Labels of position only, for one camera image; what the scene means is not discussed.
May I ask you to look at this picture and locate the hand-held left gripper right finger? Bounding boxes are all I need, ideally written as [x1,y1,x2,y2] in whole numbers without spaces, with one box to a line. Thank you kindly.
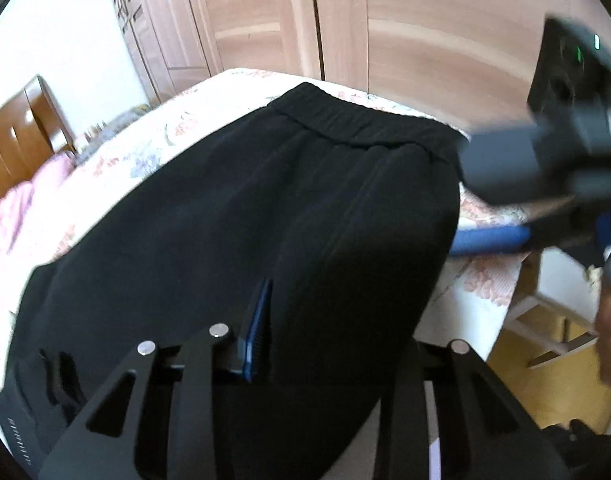
[375,339,572,480]

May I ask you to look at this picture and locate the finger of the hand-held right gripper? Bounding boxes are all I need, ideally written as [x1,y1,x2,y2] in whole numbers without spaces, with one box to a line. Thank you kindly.
[449,195,601,257]
[458,122,576,203]

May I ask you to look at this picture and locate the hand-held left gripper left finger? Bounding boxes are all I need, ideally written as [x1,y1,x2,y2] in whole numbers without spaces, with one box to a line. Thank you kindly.
[38,277,275,480]

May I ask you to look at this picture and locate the black pants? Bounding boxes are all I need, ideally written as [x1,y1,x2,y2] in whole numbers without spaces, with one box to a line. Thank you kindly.
[5,81,461,480]

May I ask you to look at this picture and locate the white wooden stool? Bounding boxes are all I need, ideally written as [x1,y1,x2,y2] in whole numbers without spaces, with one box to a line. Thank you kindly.
[503,250,603,368]

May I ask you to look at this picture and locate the light wooden wardrobe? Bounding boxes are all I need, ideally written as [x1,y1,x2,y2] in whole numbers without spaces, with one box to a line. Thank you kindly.
[102,0,586,133]

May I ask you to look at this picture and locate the black dotted object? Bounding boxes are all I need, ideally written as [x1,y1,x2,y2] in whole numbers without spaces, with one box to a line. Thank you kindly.
[0,390,51,466]

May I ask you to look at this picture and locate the pink quilt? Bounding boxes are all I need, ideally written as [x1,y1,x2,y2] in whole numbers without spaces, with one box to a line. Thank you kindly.
[0,152,78,281]

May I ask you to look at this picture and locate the wooden headboard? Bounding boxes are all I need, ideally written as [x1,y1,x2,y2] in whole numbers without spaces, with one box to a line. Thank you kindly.
[0,75,78,231]

